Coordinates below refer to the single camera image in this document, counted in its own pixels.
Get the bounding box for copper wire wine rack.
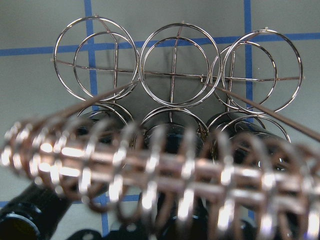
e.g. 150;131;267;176
0;15;320;240

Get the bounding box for dark wine bottle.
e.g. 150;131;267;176
0;183;72;240
139;121;208;240
207;111;298;240

